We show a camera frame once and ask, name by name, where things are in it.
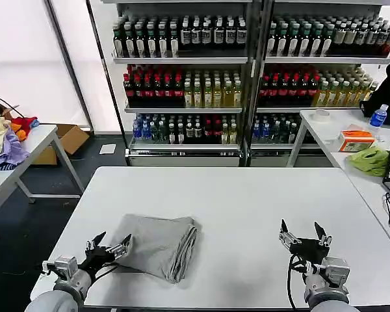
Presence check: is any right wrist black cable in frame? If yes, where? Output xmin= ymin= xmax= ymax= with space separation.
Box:
xmin=286 ymin=253 xmax=309 ymax=310

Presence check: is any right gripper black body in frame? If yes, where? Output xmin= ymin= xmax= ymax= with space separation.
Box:
xmin=287 ymin=237 xmax=330 ymax=266

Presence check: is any dark window frame post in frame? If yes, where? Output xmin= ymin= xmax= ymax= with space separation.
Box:
xmin=44 ymin=0 xmax=94 ymax=133

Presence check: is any grey printed shirt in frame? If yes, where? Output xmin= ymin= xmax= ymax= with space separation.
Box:
xmin=109 ymin=213 xmax=203 ymax=284

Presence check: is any bottle shelf rack with green caps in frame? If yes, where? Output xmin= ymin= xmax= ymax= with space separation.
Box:
xmin=250 ymin=0 xmax=390 ymax=168

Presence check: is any brown cardboard box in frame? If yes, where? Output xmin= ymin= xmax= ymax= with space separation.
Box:
xmin=32 ymin=124 xmax=90 ymax=166

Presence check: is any bottle shelf rack with dark bottles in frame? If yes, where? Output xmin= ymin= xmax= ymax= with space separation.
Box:
xmin=86 ymin=0 xmax=257 ymax=168

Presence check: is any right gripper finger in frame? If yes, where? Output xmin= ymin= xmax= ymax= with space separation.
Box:
xmin=278 ymin=218 xmax=302 ymax=252
xmin=313 ymin=221 xmax=333 ymax=248

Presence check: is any purple cloth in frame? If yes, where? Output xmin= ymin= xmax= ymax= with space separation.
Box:
xmin=0 ymin=127 xmax=31 ymax=172

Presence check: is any white side table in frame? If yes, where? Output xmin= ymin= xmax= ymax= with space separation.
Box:
xmin=0 ymin=124 xmax=85 ymax=241

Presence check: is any green cloth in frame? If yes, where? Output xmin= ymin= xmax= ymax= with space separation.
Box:
xmin=346 ymin=146 xmax=390 ymax=177

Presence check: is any orange tissue box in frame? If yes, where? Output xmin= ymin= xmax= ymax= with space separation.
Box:
xmin=337 ymin=129 xmax=376 ymax=153

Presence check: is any red and blue cloth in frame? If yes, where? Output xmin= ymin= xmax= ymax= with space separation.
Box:
xmin=10 ymin=116 xmax=40 ymax=142

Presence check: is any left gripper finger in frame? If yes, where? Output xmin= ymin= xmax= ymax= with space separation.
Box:
xmin=85 ymin=231 xmax=107 ymax=253
xmin=107 ymin=233 xmax=133 ymax=260

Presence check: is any white desk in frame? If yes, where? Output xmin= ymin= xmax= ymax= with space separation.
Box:
xmin=285 ymin=109 xmax=390 ymax=257

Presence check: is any blue water bottle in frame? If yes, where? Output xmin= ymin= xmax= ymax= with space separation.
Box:
xmin=369 ymin=103 xmax=389 ymax=129

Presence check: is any black bag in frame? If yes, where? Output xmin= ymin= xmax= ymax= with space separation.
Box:
xmin=359 ymin=61 xmax=390 ymax=126

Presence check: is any white tape roll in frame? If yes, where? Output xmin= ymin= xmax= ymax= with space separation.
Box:
xmin=313 ymin=109 xmax=332 ymax=123

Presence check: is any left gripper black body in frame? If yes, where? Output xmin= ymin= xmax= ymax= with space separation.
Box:
xmin=79 ymin=246 xmax=117 ymax=272

